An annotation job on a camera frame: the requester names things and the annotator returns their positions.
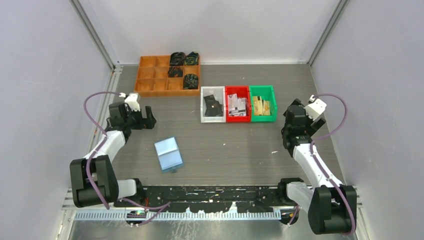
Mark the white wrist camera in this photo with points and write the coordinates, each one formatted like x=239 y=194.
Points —
x=131 y=100
x=315 y=107

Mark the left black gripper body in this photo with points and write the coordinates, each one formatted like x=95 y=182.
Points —
x=137 y=121

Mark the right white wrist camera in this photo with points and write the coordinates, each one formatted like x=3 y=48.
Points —
x=315 y=107

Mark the dark grey credit card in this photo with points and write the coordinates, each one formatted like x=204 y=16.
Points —
x=213 y=107

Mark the orange wooden compartment tray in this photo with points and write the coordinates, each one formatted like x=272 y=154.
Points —
x=154 y=80

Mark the rolled dark belt top left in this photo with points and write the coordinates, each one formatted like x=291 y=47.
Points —
x=177 y=59

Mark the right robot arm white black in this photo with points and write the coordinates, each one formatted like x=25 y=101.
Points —
x=330 y=205

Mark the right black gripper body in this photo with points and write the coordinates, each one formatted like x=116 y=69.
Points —
x=307 y=123

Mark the green plastic bin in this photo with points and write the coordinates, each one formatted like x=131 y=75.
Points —
x=268 y=93

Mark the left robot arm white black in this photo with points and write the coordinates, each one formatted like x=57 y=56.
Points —
x=93 y=180

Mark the rolled dark belt middle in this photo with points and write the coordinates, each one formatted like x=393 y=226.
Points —
x=175 y=72

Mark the rolled dark belt top right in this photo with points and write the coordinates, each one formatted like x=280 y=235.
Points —
x=191 y=59

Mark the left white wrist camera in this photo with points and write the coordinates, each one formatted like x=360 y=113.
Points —
x=131 y=100

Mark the gold cards stack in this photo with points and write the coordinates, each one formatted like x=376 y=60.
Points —
x=261 y=107

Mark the blue leather card holder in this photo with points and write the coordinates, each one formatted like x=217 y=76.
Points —
x=168 y=154

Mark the red plastic bin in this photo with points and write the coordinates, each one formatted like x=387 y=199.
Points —
x=241 y=91

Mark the white plastic bin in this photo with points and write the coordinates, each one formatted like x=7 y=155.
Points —
x=219 y=93

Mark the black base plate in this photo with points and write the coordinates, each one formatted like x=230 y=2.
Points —
x=242 y=207

